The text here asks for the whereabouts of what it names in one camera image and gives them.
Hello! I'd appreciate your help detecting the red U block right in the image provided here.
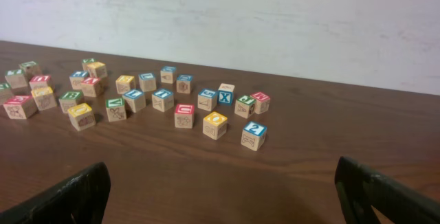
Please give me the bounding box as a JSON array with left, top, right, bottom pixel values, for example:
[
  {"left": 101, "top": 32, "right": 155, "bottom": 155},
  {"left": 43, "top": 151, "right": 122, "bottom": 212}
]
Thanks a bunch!
[{"left": 175, "top": 104, "right": 195, "bottom": 128}]

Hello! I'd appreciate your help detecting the yellow S block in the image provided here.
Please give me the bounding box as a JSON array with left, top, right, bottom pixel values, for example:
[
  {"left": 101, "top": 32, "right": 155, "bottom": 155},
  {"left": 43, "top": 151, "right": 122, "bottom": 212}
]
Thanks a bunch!
[{"left": 115, "top": 75, "right": 136, "bottom": 94}]

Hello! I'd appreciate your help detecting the yellow O block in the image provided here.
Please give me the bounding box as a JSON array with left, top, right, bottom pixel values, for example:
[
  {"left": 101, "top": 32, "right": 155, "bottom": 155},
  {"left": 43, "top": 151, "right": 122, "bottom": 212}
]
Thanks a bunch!
[
  {"left": 202, "top": 111, "right": 228, "bottom": 140},
  {"left": 68, "top": 103, "right": 96, "bottom": 131}
]

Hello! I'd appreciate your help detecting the blue 2 block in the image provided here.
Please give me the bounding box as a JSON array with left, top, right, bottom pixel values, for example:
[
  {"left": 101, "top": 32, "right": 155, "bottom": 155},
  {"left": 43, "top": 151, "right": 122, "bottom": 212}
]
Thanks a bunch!
[{"left": 241, "top": 121, "right": 267, "bottom": 151}]

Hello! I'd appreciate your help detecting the blue T block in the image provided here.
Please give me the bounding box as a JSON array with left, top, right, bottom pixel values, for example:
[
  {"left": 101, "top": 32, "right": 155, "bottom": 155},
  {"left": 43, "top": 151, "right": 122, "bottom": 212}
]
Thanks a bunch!
[{"left": 152, "top": 89, "right": 174, "bottom": 112}]

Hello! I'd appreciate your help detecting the blue X block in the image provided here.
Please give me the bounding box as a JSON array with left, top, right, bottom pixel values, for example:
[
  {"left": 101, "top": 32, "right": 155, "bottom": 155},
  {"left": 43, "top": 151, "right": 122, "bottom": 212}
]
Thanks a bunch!
[{"left": 218, "top": 83, "right": 235, "bottom": 105}]

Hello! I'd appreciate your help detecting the blue L block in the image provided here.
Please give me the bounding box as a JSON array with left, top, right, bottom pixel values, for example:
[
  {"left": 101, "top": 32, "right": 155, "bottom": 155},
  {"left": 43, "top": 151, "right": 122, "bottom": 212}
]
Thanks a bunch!
[{"left": 139, "top": 73, "right": 157, "bottom": 92}]

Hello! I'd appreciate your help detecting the green 7 block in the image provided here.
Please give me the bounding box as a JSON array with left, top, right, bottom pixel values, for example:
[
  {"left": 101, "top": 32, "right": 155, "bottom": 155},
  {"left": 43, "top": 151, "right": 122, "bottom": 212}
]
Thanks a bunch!
[{"left": 5, "top": 69, "right": 28, "bottom": 89}]

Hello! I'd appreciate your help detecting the blue P block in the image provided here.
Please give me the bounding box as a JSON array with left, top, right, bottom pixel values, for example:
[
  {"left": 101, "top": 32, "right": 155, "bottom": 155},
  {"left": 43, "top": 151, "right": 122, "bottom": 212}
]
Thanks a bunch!
[{"left": 69, "top": 71, "right": 89, "bottom": 90}]

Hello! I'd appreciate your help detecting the green N block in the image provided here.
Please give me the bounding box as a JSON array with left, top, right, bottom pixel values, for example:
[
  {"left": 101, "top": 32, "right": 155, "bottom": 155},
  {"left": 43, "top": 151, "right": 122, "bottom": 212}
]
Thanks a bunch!
[{"left": 0, "top": 82, "right": 14, "bottom": 105}]

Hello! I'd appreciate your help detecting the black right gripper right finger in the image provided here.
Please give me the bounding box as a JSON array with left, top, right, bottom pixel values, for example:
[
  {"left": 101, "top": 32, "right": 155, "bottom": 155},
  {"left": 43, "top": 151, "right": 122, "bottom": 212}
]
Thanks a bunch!
[{"left": 334, "top": 156, "right": 439, "bottom": 224}]

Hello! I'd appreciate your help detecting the green Z block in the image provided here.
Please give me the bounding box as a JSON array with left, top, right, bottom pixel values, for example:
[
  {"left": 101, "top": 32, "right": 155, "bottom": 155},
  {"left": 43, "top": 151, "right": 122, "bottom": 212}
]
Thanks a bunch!
[{"left": 82, "top": 58, "right": 96, "bottom": 71}]

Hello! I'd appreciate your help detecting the red E block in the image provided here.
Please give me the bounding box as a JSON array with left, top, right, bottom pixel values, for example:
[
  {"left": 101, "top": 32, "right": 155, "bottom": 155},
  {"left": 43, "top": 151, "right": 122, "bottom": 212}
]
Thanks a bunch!
[{"left": 3, "top": 96, "right": 38, "bottom": 120}]

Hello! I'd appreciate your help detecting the green V block centre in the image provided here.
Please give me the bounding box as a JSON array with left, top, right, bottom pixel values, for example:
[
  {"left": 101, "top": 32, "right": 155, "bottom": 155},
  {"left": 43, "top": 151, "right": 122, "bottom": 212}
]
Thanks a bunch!
[{"left": 105, "top": 98, "right": 127, "bottom": 122}]

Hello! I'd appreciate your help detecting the blue 5 block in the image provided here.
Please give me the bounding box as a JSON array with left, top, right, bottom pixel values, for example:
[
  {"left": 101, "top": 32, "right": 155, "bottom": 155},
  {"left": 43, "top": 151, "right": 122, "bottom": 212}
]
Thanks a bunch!
[{"left": 197, "top": 89, "right": 218, "bottom": 111}]

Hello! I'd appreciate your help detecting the blue I block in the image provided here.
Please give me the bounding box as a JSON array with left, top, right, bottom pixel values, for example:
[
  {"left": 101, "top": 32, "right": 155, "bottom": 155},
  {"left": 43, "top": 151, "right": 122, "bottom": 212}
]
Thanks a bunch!
[{"left": 122, "top": 89, "right": 146, "bottom": 113}]

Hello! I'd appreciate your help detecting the green J block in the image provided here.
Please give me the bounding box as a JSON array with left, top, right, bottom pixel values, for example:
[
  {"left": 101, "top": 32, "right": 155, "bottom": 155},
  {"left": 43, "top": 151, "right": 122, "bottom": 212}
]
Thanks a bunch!
[{"left": 234, "top": 95, "right": 256, "bottom": 119}]

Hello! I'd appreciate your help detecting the blue D block near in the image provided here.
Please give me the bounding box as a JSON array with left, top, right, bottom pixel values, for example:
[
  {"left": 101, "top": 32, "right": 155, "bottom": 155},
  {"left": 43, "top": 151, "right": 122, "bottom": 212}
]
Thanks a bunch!
[{"left": 176, "top": 74, "right": 193, "bottom": 94}]

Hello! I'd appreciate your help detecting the blue d block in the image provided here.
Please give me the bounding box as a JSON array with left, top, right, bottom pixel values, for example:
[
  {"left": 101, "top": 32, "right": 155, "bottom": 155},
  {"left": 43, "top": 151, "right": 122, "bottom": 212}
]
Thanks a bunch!
[
  {"left": 176, "top": 74, "right": 193, "bottom": 94},
  {"left": 160, "top": 66, "right": 177, "bottom": 84}
]

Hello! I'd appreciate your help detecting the yellow block far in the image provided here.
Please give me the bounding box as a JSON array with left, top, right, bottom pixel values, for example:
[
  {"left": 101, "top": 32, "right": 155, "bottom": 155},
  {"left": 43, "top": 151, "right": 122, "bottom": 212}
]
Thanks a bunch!
[{"left": 87, "top": 62, "right": 108, "bottom": 78}]

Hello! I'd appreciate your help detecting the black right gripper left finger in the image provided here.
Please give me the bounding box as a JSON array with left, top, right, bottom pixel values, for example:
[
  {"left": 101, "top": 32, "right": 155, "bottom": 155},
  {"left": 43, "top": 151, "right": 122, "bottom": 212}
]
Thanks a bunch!
[{"left": 1, "top": 162, "right": 111, "bottom": 223}]

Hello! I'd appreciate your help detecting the yellow block middle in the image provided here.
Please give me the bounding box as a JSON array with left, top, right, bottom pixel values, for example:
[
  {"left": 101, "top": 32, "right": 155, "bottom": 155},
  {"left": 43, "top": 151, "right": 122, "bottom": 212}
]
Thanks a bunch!
[{"left": 31, "top": 87, "right": 57, "bottom": 111}]

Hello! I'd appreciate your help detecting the red M block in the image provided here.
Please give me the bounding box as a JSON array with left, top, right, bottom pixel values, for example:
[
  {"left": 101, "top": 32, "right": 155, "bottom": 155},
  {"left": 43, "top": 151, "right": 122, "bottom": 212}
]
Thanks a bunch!
[{"left": 250, "top": 91, "right": 271, "bottom": 114}]

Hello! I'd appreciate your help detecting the red A block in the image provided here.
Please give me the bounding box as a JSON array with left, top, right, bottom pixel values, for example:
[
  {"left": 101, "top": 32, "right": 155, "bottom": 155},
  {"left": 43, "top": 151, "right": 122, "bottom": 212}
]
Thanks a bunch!
[{"left": 81, "top": 77, "right": 104, "bottom": 97}]

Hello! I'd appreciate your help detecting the blue D block far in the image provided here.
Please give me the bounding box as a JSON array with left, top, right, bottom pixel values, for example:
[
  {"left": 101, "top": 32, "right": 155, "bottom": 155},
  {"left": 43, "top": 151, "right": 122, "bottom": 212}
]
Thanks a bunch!
[{"left": 160, "top": 66, "right": 177, "bottom": 84}]

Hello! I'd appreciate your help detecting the green block far left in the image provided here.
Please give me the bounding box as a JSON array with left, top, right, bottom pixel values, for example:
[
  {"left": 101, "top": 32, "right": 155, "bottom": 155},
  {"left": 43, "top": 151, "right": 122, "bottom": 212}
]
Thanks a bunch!
[{"left": 19, "top": 61, "right": 42, "bottom": 79}]

